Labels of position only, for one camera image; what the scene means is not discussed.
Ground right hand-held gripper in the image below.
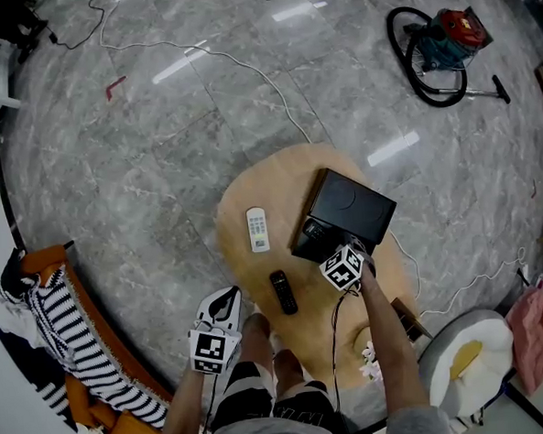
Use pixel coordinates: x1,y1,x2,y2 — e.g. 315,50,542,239
317,232,379,294

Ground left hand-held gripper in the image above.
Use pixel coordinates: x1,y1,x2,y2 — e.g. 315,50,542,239
186,285,248,377

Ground short black remote control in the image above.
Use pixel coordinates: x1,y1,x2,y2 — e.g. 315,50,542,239
301,217,328,244

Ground long black remote control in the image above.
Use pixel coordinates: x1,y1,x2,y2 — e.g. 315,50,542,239
268,269,299,317

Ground black container box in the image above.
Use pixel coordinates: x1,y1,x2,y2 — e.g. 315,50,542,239
285,163,402,266

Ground white remote control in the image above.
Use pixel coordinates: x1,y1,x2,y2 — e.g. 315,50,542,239
245,205,272,255

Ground person's left forearm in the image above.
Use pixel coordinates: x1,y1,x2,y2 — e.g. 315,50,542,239
146,364,218,434

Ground person's right forearm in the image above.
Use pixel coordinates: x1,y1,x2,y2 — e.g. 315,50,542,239
357,266,432,418

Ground person's left leg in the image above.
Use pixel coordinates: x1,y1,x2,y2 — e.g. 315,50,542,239
236,311,275,366

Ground person's leg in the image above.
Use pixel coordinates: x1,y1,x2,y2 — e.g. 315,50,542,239
271,346,307,392
236,311,275,366

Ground black and white striped shorts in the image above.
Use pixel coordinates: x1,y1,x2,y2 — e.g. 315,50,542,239
206,355,346,434

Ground person's right leg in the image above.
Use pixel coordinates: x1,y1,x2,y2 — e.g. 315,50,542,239
271,346,307,392

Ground brown wooden box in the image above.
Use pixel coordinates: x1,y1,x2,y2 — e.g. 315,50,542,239
389,295,434,343

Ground pale pink flowers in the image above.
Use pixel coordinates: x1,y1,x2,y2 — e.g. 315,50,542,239
357,340,385,382

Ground orange sofa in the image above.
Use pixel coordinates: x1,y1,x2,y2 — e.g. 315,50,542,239
17,235,177,434

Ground grey armchair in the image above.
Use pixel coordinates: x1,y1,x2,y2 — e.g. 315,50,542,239
413,306,520,432

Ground black and white striped cloth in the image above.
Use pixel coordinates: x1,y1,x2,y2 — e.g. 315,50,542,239
0,258,170,434

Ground fried egg shaped cushion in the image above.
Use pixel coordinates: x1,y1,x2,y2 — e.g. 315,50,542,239
424,317,520,421

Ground pink cloth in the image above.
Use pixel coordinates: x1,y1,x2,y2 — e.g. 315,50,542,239
504,285,543,398

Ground vacuum wand with floor nozzle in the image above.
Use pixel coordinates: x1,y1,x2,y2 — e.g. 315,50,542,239
437,73,512,110

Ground red and teal vacuum cleaner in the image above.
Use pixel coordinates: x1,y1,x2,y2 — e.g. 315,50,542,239
417,5,496,73

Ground red tape strip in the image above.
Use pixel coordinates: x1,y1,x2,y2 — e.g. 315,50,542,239
103,74,130,103

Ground black office chair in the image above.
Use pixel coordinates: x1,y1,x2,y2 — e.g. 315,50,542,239
0,0,53,65

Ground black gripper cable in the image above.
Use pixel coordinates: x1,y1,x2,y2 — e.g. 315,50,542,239
326,286,368,414
194,373,223,434

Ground white power cable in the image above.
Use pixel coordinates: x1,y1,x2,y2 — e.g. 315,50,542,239
97,0,314,157
388,221,531,320

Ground black vacuum hose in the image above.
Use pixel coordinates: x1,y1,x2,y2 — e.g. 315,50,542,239
385,3,470,112

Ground thin black floor cable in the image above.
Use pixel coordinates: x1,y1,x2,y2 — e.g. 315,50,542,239
45,0,108,53

